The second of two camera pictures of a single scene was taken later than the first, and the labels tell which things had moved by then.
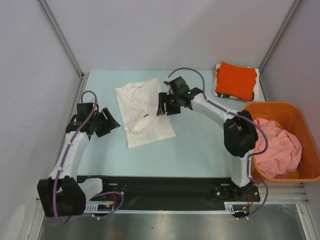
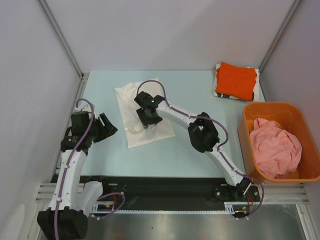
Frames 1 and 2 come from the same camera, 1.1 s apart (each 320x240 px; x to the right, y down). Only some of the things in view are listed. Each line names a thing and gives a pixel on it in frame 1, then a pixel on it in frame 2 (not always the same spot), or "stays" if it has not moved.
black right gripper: x=163 y=98 -> x=145 y=121
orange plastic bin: x=292 y=118 stays
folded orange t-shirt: x=237 y=82 stays
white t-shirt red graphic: x=138 y=101 stays
